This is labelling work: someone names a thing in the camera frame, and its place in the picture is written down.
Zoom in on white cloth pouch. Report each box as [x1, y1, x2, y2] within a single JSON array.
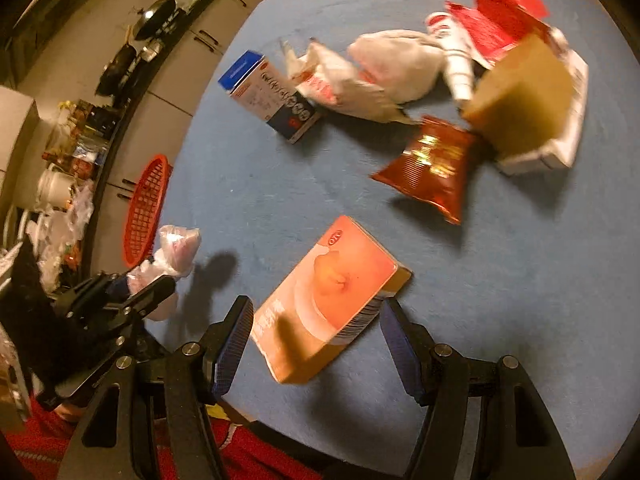
[[346, 29, 448, 106]]

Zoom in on large black wok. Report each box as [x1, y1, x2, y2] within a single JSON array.
[[132, 0, 206, 41]]

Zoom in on white appliance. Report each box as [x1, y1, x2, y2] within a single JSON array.
[[0, 85, 39, 201]]

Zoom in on red plastic basket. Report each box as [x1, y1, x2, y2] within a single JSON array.
[[121, 154, 173, 268]]

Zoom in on pile of clear plastic bags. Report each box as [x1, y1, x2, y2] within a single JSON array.
[[25, 180, 96, 291]]

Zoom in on red foil snack packet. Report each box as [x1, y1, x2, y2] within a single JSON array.
[[370, 115, 481, 226]]

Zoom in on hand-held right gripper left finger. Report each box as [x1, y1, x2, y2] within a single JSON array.
[[57, 296, 256, 480]]

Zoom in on white spray bottle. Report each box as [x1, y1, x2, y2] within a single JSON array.
[[425, 11, 476, 102]]

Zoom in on group of seasoning jars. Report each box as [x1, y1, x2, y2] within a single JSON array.
[[42, 100, 118, 176]]

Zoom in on blue and white box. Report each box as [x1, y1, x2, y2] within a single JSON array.
[[218, 50, 323, 145]]

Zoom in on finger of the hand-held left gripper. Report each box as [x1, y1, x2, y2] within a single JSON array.
[[106, 275, 177, 331], [54, 272, 127, 318]]

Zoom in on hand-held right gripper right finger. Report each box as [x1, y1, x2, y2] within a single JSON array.
[[380, 298, 578, 480]]

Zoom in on torn red cardboard box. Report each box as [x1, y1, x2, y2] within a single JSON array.
[[445, 0, 551, 68]]

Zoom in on white packet with red label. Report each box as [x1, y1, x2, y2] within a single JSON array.
[[280, 37, 421, 126]]

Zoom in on clear plastic bundle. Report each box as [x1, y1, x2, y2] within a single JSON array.
[[127, 224, 202, 322]]

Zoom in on person's red clothing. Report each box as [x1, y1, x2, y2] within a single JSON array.
[[0, 395, 321, 480]]

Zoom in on white plastic bucket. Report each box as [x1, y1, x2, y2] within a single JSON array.
[[36, 162, 76, 211]]

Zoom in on white cardboard box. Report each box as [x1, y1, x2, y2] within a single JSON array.
[[495, 27, 590, 176]]

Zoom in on beige kitchen cabinets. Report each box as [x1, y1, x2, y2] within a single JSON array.
[[82, 0, 321, 281]]

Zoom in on blue tablecloth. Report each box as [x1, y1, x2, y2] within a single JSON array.
[[140, 0, 633, 478]]

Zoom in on black frying pan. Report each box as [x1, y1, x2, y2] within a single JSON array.
[[95, 42, 138, 97]]

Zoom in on black kitchen counter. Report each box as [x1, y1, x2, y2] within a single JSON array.
[[77, 0, 266, 286]]

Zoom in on brown cardboard box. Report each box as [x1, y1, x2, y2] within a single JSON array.
[[461, 34, 575, 161]]

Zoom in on orange cardboard box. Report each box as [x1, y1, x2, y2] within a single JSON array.
[[250, 215, 413, 385]]

